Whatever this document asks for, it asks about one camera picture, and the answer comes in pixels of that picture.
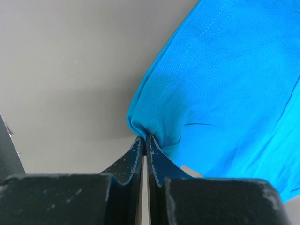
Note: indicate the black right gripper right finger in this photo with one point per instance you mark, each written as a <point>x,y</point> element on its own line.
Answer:
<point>176,198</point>

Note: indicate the blue t shirt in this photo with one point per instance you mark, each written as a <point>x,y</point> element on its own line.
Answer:
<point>223,95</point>

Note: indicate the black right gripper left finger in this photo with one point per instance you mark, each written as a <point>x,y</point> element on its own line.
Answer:
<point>112,197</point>

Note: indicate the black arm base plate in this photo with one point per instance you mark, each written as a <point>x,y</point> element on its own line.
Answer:
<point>10,162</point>

